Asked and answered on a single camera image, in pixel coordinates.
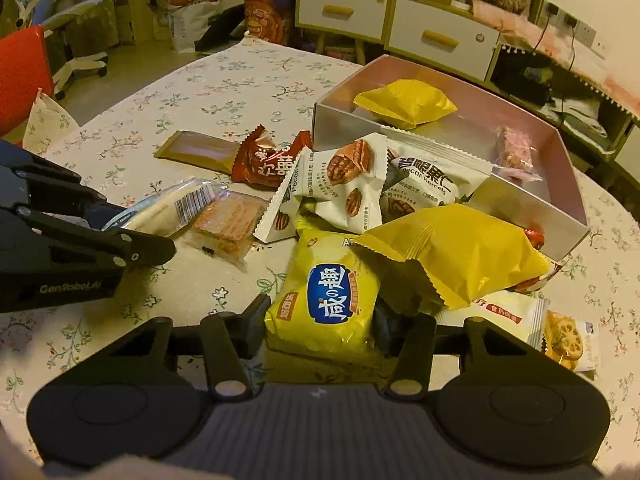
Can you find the white pecan snack packet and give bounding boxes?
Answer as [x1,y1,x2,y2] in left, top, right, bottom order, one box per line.
[380,127,493,222]
[252,132,390,244]

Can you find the clear packet pale wafer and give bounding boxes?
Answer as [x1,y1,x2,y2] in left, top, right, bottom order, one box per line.
[101,177,217,239]

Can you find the red chair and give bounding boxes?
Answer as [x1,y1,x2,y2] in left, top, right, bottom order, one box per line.
[0,25,57,137]

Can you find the floral tablecloth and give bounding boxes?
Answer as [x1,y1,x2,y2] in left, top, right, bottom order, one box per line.
[0,42,640,480]

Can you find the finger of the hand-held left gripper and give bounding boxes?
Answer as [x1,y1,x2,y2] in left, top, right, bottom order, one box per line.
[0,140,122,232]
[0,204,177,272]

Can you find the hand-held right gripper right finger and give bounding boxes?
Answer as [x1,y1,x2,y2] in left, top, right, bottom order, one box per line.
[374,302,521,398]

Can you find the white drawer with round sticker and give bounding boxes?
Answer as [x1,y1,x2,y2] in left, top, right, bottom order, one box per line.
[387,0,502,82]

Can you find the white office chair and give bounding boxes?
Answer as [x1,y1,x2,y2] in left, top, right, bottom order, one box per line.
[7,0,109,102]

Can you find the pink cloth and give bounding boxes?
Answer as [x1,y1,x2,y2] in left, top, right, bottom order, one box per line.
[472,0,640,113]

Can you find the flat gold packet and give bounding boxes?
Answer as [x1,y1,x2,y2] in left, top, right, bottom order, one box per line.
[153,130,242,172]

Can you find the black power cable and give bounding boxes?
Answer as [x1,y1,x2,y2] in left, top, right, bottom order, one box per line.
[531,10,555,55]

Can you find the plain yellow snack packet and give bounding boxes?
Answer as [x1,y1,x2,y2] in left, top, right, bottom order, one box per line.
[357,203,551,310]
[353,79,459,131]

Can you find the pink cardboard box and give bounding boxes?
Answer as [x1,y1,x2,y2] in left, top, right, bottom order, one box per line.
[312,54,592,262]

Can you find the small red shiny packet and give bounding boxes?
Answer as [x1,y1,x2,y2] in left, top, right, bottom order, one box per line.
[520,225,557,295]

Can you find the red-brown snack packet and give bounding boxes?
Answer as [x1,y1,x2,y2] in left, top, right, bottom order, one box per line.
[231,126,314,192]

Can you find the yellow packet with blue label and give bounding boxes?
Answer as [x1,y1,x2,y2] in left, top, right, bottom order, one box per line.
[264,229,385,362]

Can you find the white shopping bag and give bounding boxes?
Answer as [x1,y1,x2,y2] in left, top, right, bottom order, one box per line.
[159,0,224,54]

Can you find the plain white cabinet drawer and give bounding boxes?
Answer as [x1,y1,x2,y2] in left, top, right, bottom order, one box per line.
[297,0,397,44]

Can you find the white orange biscuit packet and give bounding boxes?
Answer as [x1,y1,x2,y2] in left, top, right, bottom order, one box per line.
[541,310,601,374]

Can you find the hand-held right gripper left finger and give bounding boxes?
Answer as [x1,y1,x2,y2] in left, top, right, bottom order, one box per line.
[117,294,272,401]

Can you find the cream white snack packet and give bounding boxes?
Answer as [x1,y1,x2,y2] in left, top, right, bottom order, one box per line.
[434,290,549,352]

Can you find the orange printed bag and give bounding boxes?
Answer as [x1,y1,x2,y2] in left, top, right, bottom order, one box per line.
[243,0,294,47]

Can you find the clear cracker packet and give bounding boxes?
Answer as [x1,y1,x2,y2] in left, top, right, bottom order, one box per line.
[189,190,272,267]

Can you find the pink candy packet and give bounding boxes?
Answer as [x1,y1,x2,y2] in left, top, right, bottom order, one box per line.
[494,126,545,182]

